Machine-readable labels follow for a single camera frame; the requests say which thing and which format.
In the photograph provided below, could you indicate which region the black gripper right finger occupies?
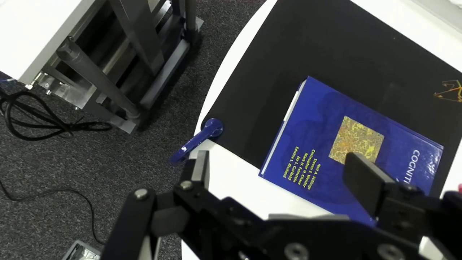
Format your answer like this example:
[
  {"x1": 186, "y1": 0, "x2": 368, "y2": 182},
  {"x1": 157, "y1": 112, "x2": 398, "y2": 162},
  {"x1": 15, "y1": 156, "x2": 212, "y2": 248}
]
[{"x1": 343, "y1": 151, "x2": 462, "y2": 260}]

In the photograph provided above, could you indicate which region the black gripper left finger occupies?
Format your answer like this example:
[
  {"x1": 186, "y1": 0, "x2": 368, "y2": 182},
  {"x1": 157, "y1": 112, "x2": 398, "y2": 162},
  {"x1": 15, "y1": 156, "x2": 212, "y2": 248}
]
[{"x1": 99, "y1": 149, "x2": 213, "y2": 260}]

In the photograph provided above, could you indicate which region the blue hardcover book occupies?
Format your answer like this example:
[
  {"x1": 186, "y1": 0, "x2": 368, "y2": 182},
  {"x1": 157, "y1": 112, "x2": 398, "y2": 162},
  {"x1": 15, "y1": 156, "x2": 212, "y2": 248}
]
[{"x1": 258, "y1": 75, "x2": 444, "y2": 228}]

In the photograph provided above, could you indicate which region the grey floor device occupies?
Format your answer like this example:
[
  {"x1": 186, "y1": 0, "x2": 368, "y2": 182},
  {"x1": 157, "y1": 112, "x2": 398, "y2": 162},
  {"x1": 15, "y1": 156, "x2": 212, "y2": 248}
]
[{"x1": 60, "y1": 238, "x2": 102, "y2": 260}]

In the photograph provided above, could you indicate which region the blue table clamp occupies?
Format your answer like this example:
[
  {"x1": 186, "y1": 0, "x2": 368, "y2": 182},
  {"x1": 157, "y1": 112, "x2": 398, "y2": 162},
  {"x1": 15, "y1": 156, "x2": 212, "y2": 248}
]
[{"x1": 167, "y1": 117, "x2": 225, "y2": 166}]

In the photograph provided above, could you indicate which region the black table mat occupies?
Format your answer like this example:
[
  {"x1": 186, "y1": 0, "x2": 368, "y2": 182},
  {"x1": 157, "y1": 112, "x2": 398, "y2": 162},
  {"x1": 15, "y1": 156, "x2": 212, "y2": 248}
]
[{"x1": 206, "y1": 0, "x2": 462, "y2": 199}]

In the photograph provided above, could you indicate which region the black floor cable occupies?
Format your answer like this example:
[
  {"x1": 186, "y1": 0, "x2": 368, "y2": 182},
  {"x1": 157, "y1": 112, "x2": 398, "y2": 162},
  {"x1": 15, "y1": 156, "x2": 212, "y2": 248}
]
[
  {"x1": 0, "y1": 85, "x2": 113, "y2": 143},
  {"x1": 0, "y1": 179, "x2": 106, "y2": 245}
]

